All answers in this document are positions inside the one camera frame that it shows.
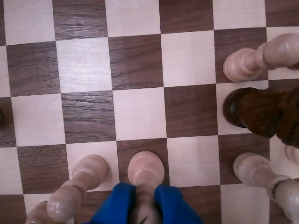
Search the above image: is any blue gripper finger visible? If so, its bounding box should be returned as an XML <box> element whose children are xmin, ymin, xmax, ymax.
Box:
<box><xmin>154</xmin><ymin>184</ymin><xmax>203</xmax><ymax>224</ymax></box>
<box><xmin>88</xmin><ymin>182</ymin><xmax>137</xmax><ymax>224</ymax></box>

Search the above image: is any dark wood knight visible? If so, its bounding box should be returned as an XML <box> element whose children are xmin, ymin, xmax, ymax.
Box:
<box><xmin>222</xmin><ymin>86</ymin><xmax>299</xmax><ymax>148</ymax></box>

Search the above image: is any wooden chessboard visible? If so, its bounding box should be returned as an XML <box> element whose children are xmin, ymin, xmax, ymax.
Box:
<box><xmin>0</xmin><ymin>0</ymin><xmax>299</xmax><ymax>224</ymax></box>

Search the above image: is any light wood bishop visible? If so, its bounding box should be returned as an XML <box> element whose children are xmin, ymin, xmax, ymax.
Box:
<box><xmin>128</xmin><ymin>151</ymin><xmax>165</xmax><ymax>224</ymax></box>

